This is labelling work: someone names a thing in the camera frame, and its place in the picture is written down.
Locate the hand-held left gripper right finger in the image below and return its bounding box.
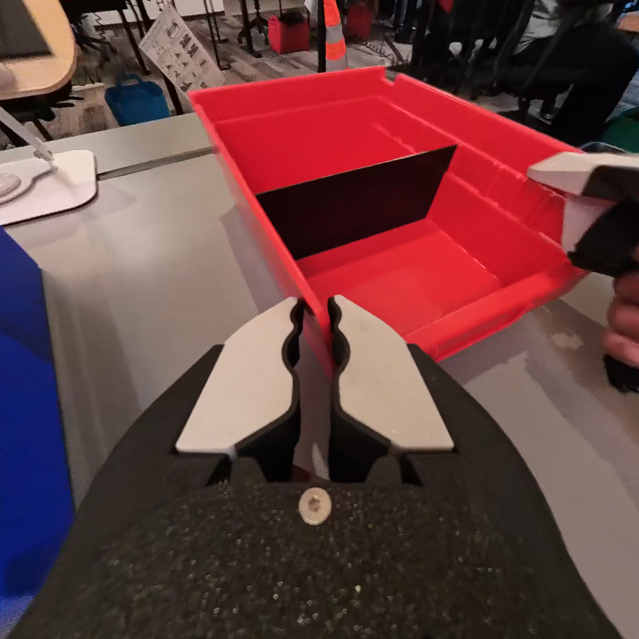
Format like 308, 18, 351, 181
327, 295, 455, 482

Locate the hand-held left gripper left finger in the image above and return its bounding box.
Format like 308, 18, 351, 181
175, 297, 306, 482

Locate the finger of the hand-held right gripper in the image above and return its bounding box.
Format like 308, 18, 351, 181
527, 152, 639, 200
561, 194, 609, 256

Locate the red plastic storage bin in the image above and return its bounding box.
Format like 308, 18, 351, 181
189, 66, 590, 380

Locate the grey desk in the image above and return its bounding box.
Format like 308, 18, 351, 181
0, 112, 639, 639

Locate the person's right hand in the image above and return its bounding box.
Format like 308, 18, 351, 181
601, 279, 639, 371

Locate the green container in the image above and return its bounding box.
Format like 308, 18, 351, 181
601, 112, 639, 153

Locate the black bin divider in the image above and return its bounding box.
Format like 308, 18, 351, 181
256, 145, 458, 260

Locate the blue plastic storage bin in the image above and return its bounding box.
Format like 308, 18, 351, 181
0, 227, 76, 637

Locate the small red box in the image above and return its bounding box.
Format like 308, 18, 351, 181
347, 2, 375, 40

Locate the orange traffic cone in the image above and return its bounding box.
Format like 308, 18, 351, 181
323, 0, 349, 72

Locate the red fabric box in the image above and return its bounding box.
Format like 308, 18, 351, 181
268, 14, 311, 55

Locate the blue bag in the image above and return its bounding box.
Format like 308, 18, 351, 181
105, 74, 173, 126

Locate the white printed poster board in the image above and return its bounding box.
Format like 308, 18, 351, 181
139, 6, 225, 93

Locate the wooden table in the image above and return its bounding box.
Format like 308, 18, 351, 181
0, 0, 78, 102

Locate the white flat base plate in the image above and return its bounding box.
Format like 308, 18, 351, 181
0, 107, 98, 226

